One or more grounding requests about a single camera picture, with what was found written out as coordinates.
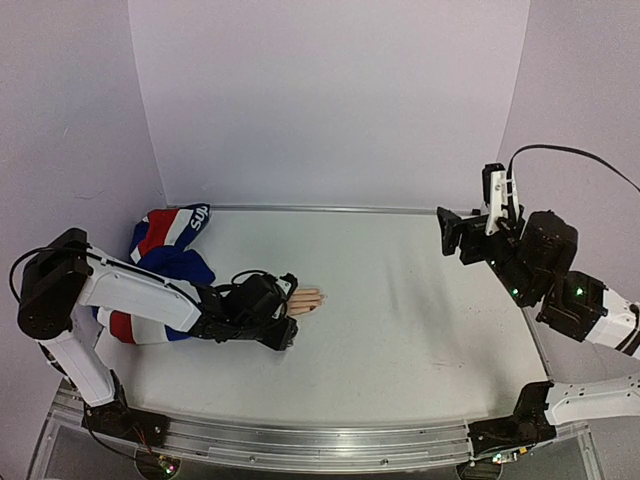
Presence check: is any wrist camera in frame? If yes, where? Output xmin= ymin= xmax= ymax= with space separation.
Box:
xmin=482 ymin=163 xmax=523 ymax=236
xmin=272 ymin=273 xmax=298 ymax=319

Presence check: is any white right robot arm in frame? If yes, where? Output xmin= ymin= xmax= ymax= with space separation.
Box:
xmin=437 ymin=208 xmax=639 ymax=426

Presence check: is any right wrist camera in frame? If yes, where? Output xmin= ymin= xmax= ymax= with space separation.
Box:
xmin=482 ymin=163 xmax=523 ymax=236

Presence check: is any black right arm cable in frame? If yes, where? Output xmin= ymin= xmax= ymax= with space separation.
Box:
xmin=507 ymin=143 xmax=640 ymax=194

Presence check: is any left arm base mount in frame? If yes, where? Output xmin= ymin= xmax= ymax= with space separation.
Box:
xmin=82 ymin=400 xmax=169 ymax=447

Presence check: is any blue white red sleeve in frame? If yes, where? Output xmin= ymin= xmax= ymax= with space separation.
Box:
xmin=92 ymin=203 xmax=215 ymax=345

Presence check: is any aluminium table frame rail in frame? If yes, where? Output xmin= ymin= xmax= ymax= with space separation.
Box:
xmin=29 ymin=379 xmax=601 ymax=480

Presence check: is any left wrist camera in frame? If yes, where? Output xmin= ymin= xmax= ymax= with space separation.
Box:
xmin=272 ymin=273 xmax=298 ymax=319

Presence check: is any mannequin hand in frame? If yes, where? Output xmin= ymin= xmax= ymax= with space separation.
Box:
xmin=287 ymin=288 xmax=326 ymax=317

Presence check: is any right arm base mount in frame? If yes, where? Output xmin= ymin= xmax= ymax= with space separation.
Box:
xmin=468 ymin=381 xmax=556 ymax=459

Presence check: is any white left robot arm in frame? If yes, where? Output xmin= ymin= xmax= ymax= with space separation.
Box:
xmin=9 ymin=228 xmax=298 ymax=437

